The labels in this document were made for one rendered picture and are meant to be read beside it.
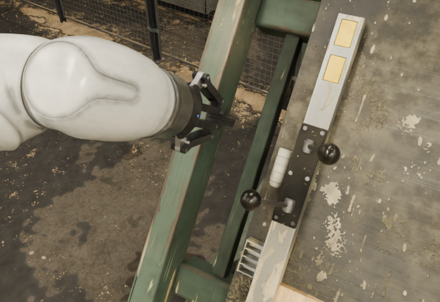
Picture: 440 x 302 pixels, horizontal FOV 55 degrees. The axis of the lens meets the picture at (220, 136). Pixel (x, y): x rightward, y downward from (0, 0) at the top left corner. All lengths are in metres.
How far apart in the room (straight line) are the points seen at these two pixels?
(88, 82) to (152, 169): 2.51
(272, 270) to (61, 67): 0.61
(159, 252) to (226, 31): 0.49
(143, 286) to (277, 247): 0.32
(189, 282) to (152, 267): 0.11
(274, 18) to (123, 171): 2.11
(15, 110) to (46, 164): 2.62
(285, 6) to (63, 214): 2.09
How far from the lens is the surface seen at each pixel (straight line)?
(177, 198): 0.91
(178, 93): 0.51
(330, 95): 0.83
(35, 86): 0.41
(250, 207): 0.74
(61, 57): 0.40
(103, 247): 2.52
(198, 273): 1.02
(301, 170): 0.82
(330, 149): 0.71
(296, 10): 0.97
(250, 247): 0.90
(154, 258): 0.96
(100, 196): 2.78
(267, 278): 0.88
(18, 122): 0.51
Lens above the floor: 1.97
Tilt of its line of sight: 39 degrees down
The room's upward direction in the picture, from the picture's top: straight up
